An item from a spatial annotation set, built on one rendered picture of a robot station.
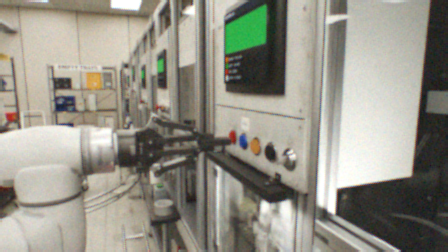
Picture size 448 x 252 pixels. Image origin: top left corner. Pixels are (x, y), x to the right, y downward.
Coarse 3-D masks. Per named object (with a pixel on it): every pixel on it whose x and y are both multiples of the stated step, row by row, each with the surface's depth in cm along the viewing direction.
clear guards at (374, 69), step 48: (336, 0) 38; (384, 0) 32; (432, 0) 27; (336, 48) 39; (384, 48) 32; (432, 48) 27; (336, 96) 39; (384, 96) 32; (432, 96) 28; (336, 144) 40; (384, 144) 33; (432, 144) 28; (240, 192) 72; (288, 192) 52; (336, 192) 40; (384, 192) 33; (432, 192) 28; (240, 240) 74; (288, 240) 53; (336, 240) 41; (384, 240) 33; (432, 240) 28
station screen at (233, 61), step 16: (256, 0) 52; (224, 16) 67; (240, 16) 59; (224, 32) 68; (224, 48) 68; (256, 48) 53; (224, 64) 69; (240, 64) 60; (256, 64) 54; (224, 80) 69; (240, 80) 61; (256, 80) 54
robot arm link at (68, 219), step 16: (32, 208) 47; (48, 208) 48; (64, 208) 49; (80, 208) 53; (0, 224) 47; (16, 224) 46; (32, 224) 46; (48, 224) 47; (64, 224) 49; (80, 224) 52; (0, 240) 44; (16, 240) 45; (32, 240) 45; (48, 240) 47; (64, 240) 49; (80, 240) 52
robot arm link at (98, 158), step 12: (84, 132) 51; (96, 132) 52; (108, 132) 53; (84, 144) 50; (96, 144) 51; (108, 144) 51; (84, 156) 50; (96, 156) 50; (108, 156) 51; (84, 168) 51; (96, 168) 51; (108, 168) 52
